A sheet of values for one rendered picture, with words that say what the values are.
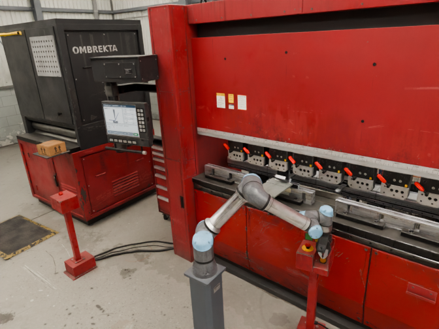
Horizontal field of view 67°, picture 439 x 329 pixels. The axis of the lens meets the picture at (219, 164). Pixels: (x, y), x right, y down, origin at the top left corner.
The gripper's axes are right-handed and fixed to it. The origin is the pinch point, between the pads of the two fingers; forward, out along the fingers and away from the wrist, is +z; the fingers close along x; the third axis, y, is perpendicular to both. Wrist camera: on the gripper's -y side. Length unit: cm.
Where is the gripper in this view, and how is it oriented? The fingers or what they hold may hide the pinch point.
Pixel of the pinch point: (322, 258)
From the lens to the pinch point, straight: 223.2
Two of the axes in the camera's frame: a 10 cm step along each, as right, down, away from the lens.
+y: 4.8, -4.0, 7.8
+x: -8.7, -1.4, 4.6
